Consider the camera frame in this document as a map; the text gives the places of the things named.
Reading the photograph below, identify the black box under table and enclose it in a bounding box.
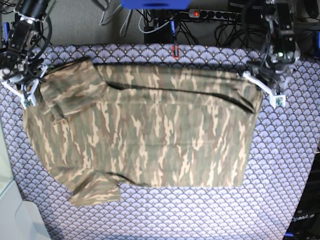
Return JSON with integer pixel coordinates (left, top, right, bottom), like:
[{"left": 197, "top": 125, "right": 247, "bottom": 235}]
[{"left": 144, "top": 25, "right": 173, "bottom": 44}]

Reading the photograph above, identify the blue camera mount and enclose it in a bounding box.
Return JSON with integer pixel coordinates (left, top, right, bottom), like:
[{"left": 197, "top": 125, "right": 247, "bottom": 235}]
[{"left": 120, "top": 0, "right": 191, "bottom": 10}]

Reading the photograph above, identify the camouflage T-shirt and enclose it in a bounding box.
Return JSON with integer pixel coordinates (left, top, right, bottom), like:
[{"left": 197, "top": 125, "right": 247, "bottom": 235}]
[{"left": 23, "top": 59, "right": 263, "bottom": 206}]

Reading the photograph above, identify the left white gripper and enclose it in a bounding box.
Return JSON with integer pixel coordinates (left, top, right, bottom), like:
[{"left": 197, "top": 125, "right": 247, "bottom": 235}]
[{"left": 242, "top": 71, "right": 286, "bottom": 109}]

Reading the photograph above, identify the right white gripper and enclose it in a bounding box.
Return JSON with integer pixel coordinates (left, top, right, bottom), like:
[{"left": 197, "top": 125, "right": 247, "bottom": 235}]
[{"left": 0, "top": 65, "right": 49, "bottom": 108}]

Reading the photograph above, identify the red black table clamp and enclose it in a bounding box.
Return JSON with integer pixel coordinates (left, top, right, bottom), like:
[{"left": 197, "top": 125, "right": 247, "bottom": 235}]
[{"left": 172, "top": 44, "right": 180, "bottom": 60}]

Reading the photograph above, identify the patterned blue tablecloth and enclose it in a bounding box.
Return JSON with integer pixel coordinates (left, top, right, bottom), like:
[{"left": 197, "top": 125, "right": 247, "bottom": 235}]
[{"left": 0, "top": 57, "right": 320, "bottom": 240}]

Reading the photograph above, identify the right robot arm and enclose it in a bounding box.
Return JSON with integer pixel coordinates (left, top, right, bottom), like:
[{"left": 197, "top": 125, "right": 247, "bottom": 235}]
[{"left": 0, "top": 0, "right": 56, "bottom": 109}]

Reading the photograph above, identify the black OpenArm case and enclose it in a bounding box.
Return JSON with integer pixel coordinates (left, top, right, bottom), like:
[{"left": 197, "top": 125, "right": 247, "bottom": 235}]
[{"left": 283, "top": 153, "right": 320, "bottom": 240}]

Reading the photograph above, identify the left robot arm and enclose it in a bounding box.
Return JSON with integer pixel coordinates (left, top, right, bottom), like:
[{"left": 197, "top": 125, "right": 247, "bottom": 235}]
[{"left": 242, "top": 0, "right": 301, "bottom": 109}]

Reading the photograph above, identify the white plastic bin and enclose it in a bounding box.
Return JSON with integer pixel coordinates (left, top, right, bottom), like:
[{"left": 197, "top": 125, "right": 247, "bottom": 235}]
[{"left": 0, "top": 130, "right": 50, "bottom": 240}]

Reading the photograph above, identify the black power strip red switch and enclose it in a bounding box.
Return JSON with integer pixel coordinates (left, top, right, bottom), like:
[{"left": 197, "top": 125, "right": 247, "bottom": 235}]
[{"left": 187, "top": 9, "right": 242, "bottom": 21}]

